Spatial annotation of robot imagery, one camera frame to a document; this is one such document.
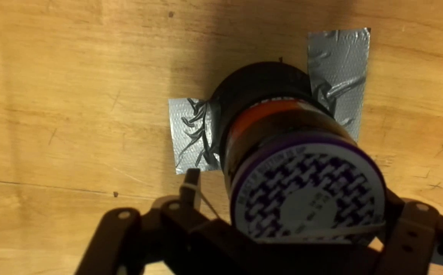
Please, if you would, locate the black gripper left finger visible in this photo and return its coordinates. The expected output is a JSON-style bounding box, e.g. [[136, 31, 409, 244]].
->
[[75, 168, 232, 275]]

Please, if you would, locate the upside-down dark cup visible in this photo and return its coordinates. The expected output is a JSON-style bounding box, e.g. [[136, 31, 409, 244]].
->
[[212, 61, 385, 244]]

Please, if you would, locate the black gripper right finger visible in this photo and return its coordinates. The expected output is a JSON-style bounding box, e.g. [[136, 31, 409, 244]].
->
[[371, 189, 443, 275]]

